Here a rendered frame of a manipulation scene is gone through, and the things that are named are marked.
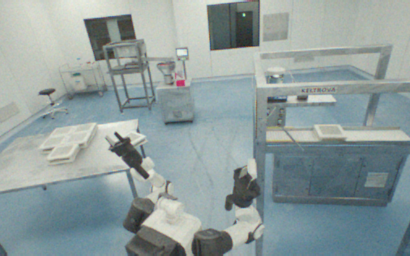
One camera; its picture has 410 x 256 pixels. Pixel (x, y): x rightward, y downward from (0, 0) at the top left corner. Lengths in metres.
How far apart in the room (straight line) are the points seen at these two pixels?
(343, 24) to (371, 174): 5.63
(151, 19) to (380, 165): 6.15
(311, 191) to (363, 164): 0.57
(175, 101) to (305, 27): 4.43
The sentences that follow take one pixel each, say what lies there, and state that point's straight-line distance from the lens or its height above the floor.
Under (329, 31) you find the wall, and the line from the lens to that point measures 7.85.
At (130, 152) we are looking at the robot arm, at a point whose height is 1.44.
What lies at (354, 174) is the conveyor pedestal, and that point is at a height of 0.43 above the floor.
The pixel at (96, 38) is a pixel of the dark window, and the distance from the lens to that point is 7.80.
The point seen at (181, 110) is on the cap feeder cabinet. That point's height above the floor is 0.29.
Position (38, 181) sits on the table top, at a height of 0.82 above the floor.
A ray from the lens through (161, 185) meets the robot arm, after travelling 1.51.
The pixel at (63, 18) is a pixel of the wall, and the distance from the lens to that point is 8.09.
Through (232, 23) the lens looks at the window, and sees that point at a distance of 7.14.
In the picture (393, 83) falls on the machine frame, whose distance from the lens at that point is 1.64.
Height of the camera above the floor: 2.09
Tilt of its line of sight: 28 degrees down
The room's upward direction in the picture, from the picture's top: 6 degrees counter-clockwise
